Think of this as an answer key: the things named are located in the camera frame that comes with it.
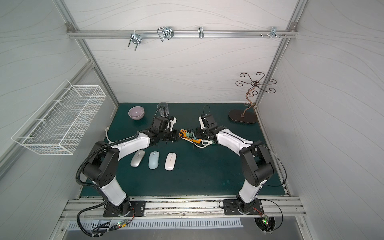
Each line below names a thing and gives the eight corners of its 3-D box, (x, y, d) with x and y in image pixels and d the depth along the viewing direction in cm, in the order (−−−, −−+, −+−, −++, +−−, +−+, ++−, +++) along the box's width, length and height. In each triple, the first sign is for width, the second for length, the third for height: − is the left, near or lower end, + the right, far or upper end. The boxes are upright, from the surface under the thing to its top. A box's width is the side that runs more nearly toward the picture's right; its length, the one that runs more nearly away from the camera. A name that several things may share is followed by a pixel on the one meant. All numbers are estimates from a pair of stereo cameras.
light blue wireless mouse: (147, 169, 88) (146, 167, 86) (151, 152, 95) (150, 151, 93) (157, 169, 88) (157, 167, 86) (160, 152, 95) (160, 151, 93)
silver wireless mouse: (130, 166, 90) (128, 164, 88) (138, 151, 96) (137, 149, 94) (138, 168, 89) (136, 166, 87) (145, 152, 95) (144, 150, 94)
